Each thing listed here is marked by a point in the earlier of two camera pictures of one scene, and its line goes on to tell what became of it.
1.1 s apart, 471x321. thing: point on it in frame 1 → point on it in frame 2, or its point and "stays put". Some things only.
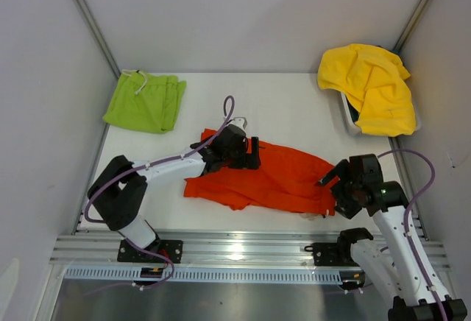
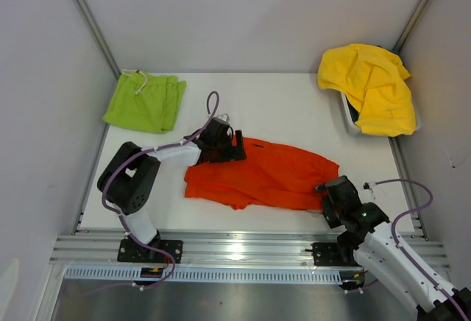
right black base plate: x=333 y=254 stays put
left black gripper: x=242 y=162 → x=234 y=152
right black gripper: x=348 y=207 → x=330 y=217
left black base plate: x=172 y=249 stays put
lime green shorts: x=146 y=102 stays put
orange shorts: x=285 y=181 stays put
